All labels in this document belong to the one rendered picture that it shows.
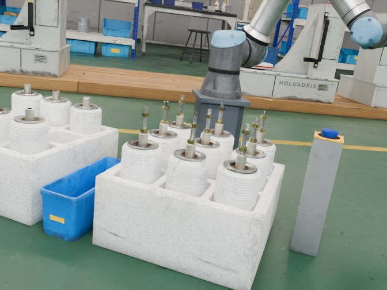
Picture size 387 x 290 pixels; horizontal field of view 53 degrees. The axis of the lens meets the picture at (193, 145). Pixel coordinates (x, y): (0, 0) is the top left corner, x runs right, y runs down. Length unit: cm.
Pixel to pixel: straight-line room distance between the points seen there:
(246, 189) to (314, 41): 251
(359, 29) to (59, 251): 96
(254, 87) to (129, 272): 225
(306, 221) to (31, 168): 70
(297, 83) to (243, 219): 235
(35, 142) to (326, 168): 73
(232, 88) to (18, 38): 197
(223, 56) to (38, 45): 178
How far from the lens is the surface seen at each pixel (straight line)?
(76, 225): 100
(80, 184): 114
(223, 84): 139
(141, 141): 92
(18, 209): 110
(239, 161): 85
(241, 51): 141
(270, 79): 301
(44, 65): 287
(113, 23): 593
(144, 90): 276
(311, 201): 104
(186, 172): 85
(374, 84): 344
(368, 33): 119
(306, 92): 314
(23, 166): 104
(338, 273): 107
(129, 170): 91
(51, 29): 290
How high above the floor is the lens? 54
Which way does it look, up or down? 17 degrees down
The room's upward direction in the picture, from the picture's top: 7 degrees clockwise
